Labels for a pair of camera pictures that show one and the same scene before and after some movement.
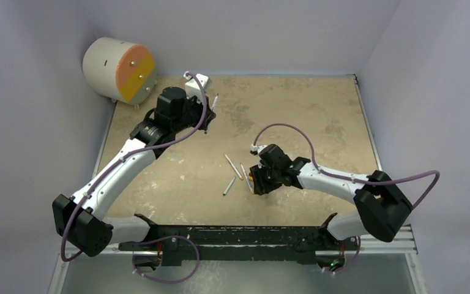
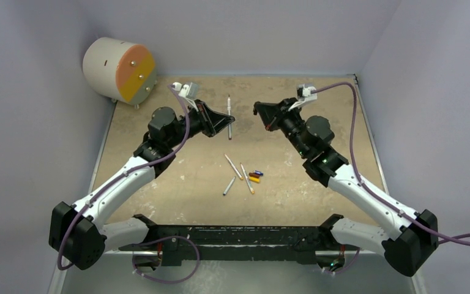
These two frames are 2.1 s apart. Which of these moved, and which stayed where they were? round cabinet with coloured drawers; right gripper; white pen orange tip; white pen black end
Moved: right gripper; white pen black end
Stayed: white pen orange tip; round cabinet with coloured drawers
